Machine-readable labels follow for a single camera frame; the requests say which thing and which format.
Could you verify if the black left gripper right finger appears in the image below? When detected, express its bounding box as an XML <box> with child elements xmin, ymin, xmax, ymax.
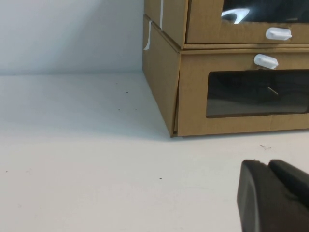
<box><xmin>267</xmin><ymin>159</ymin><xmax>309</xmax><ymax>212</ymax></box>

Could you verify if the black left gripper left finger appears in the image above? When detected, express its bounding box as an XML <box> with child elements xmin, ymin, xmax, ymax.
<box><xmin>236</xmin><ymin>159</ymin><xmax>290</xmax><ymax>232</ymax></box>

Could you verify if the cardboard shell with curled tape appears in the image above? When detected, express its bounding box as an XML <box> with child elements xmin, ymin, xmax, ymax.
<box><xmin>142</xmin><ymin>14</ymin><xmax>309</xmax><ymax>139</ymax></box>

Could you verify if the curled white tape strip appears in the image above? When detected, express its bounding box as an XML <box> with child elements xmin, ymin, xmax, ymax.
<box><xmin>143</xmin><ymin>20</ymin><xmax>153</xmax><ymax>51</ymax></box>

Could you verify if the cardboard shell with straight tape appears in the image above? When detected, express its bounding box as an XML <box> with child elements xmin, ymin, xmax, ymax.
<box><xmin>143</xmin><ymin>0</ymin><xmax>309</xmax><ymax>53</ymax></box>

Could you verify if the straight white tape strip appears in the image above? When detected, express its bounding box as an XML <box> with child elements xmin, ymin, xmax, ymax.
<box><xmin>159</xmin><ymin>0</ymin><xmax>165</xmax><ymax>31</ymax></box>

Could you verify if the cardboard drawer with high handle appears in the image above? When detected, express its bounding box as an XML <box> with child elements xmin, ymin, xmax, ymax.
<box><xmin>177</xmin><ymin>52</ymin><xmax>309</xmax><ymax>139</ymax></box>

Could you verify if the white handle above window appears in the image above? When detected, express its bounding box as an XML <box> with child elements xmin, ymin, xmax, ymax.
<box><xmin>253</xmin><ymin>54</ymin><xmax>279</xmax><ymax>69</ymax></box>

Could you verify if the white handle below window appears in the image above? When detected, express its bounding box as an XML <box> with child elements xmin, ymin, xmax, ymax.
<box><xmin>265</xmin><ymin>27</ymin><xmax>293</xmax><ymax>41</ymax></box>

